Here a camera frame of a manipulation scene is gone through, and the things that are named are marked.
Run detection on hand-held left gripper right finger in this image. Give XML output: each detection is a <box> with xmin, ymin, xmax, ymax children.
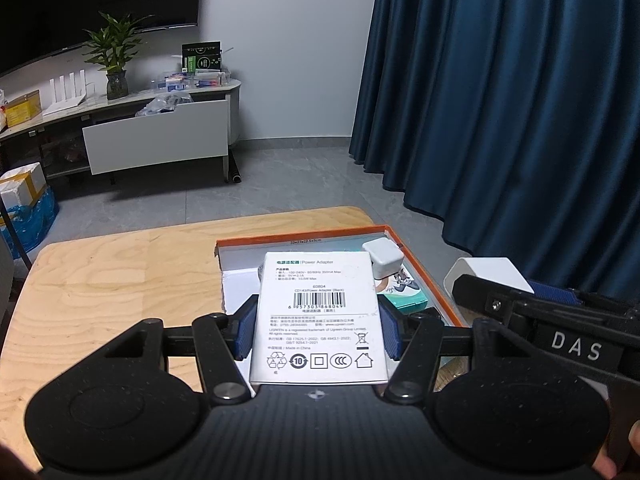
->
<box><xmin>378</xmin><ymin>296</ymin><xmax>528</xmax><ymax>406</ymax></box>

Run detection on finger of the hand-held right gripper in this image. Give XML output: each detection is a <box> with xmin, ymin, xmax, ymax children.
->
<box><xmin>451</xmin><ymin>273</ymin><xmax>541</xmax><ymax>335</ymax></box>
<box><xmin>526</xmin><ymin>280</ymin><xmax>585</xmax><ymax>307</ymax></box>

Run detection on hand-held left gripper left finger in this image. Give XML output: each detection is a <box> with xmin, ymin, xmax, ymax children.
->
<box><xmin>106</xmin><ymin>295</ymin><xmax>259</xmax><ymax>407</ymax></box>

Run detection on white charger block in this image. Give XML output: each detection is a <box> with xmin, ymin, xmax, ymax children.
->
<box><xmin>443</xmin><ymin>255</ymin><xmax>535</xmax><ymax>307</ymax></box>

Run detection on orange-rimmed white cardboard tray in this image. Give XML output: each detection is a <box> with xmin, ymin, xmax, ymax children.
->
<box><xmin>215</xmin><ymin>223</ymin><xmax>474</xmax><ymax>331</ymax></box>

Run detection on white square charger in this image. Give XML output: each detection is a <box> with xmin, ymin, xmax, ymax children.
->
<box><xmin>362</xmin><ymin>238</ymin><xmax>405</xmax><ymax>281</ymax></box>

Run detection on white barcode adapter box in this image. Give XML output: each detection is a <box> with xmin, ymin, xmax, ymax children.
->
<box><xmin>248</xmin><ymin>250</ymin><xmax>390</xmax><ymax>386</ymax></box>

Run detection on person's right hand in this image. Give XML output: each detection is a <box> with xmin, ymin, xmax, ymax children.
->
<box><xmin>596</xmin><ymin>420</ymin><xmax>640</xmax><ymax>480</ymax></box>

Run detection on green cartoon bandage box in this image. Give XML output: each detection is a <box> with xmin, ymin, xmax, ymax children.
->
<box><xmin>374</xmin><ymin>265</ymin><xmax>430</xmax><ymax>311</ymax></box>

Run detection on dark blue curtain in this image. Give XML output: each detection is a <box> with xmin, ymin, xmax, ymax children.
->
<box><xmin>349</xmin><ymin>0</ymin><xmax>640</xmax><ymax>311</ymax></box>

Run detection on white and grey TV cabinet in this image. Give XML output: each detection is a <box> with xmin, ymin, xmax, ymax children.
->
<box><xmin>0</xmin><ymin>79</ymin><xmax>244</xmax><ymax>187</ymax></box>

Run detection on blue plastic bag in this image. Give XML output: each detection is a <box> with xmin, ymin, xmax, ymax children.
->
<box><xmin>0</xmin><ymin>187</ymin><xmax>60</xmax><ymax>261</ymax></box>

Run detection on clear bags in drawer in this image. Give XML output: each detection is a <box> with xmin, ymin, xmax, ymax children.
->
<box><xmin>134</xmin><ymin>90</ymin><xmax>194</xmax><ymax>119</ymax></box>

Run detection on cluster of clear storage boxes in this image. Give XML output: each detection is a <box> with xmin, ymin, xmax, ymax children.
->
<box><xmin>149</xmin><ymin>69</ymin><xmax>232</xmax><ymax>92</ymax></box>

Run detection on white taped box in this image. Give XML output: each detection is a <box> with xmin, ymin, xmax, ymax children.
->
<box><xmin>0</xmin><ymin>162</ymin><xmax>47</xmax><ymax>206</ymax></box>

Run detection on black and green box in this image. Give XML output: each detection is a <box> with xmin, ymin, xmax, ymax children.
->
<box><xmin>180</xmin><ymin>39</ymin><xmax>222</xmax><ymax>74</ymax></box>

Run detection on white router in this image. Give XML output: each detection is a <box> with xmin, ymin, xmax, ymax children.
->
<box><xmin>42</xmin><ymin>72</ymin><xmax>87</xmax><ymax>116</ymax></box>

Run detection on potted green plant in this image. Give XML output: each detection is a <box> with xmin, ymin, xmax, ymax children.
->
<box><xmin>82</xmin><ymin>9</ymin><xmax>156</xmax><ymax>101</ymax></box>

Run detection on yellow box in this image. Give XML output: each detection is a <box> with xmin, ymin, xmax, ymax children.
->
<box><xmin>3</xmin><ymin>89</ymin><xmax>42</xmax><ymax>126</ymax></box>

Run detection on black television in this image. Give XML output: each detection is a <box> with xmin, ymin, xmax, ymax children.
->
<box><xmin>0</xmin><ymin>0</ymin><xmax>205</xmax><ymax>79</ymax></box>

